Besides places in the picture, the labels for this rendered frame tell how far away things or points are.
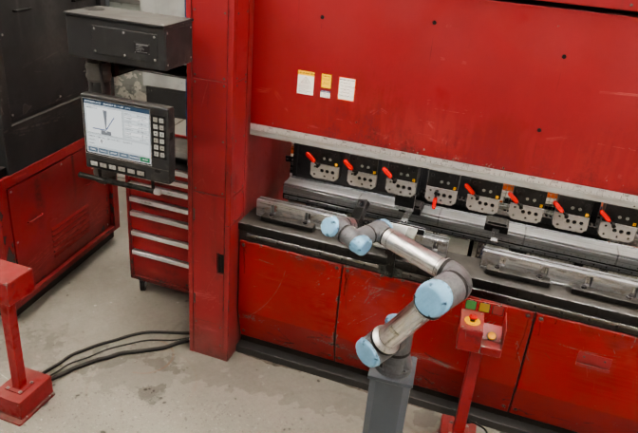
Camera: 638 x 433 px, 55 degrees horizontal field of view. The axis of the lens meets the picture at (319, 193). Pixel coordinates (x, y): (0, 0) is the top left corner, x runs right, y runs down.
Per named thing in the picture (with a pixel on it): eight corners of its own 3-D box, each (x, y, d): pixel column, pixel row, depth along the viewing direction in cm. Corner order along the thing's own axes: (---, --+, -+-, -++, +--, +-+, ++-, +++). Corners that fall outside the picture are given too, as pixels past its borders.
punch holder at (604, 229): (596, 236, 282) (606, 203, 275) (595, 228, 290) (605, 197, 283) (632, 243, 278) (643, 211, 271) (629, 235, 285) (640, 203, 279)
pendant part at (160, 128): (85, 167, 293) (79, 93, 278) (101, 159, 303) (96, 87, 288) (169, 185, 281) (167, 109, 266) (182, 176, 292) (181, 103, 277)
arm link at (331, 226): (331, 242, 228) (315, 230, 233) (347, 241, 237) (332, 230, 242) (340, 223, 226) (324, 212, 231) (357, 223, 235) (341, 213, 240)
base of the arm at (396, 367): (409, 382, 242) (413, 362, 238) (371, 373, 245) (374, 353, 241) (413, 358, 255) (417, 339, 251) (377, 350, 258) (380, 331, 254)
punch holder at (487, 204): (464, 209, 298) (471, 178, 292) (466, 202, 306) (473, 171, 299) (496, 216, 294) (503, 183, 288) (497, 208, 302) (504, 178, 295)
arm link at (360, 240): (381, 234, 229) (360, 218, 235) (361, 242, 221) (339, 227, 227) (376, 251, 233) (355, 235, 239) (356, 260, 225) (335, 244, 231)
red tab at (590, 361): (575, 365, 296) (578, 353, 293) (575, 362, 297) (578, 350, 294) (609, 373, 291) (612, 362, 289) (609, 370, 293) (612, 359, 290)
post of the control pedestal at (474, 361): (452, 433, 307) (472, 345, 285) (453, 425, 312) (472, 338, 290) (463, 436, 306) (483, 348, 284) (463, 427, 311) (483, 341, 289)
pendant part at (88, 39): (77, 189, 302) (61, 9, 268) (108, 172, 324) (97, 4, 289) (168, 210, 289) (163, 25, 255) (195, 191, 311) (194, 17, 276)
